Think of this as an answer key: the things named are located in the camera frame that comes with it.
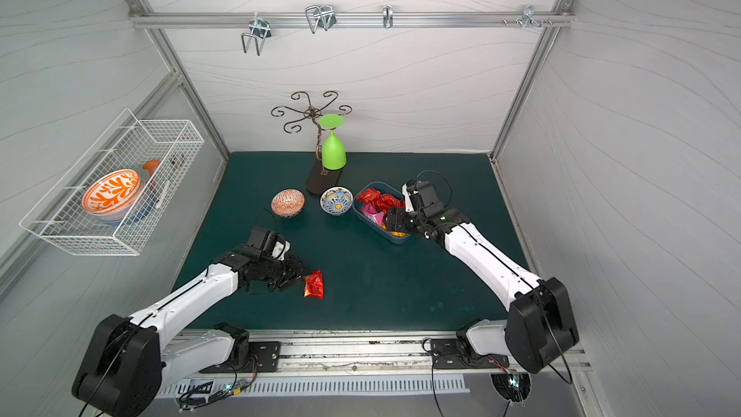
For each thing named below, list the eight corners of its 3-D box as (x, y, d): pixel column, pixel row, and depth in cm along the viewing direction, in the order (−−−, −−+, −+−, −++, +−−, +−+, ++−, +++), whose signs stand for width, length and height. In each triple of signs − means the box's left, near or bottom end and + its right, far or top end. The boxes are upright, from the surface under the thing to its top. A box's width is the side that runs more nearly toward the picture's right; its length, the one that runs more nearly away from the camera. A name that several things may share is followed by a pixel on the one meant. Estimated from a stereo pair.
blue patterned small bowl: (320, 215, 104) (318, 208, 100) (323, 194, 110) (322, 186, 107) (352, 215, 104) (351, 208, 100) (354, 194, 110) (353, 186, 107)
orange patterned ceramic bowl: (268, 212, 104) (264, 206, 100) (284, 192, 110) (281, 185, 107) (294, 222, 101) (291, 215, 98) (309, 200, 107) (307, 193, 104)
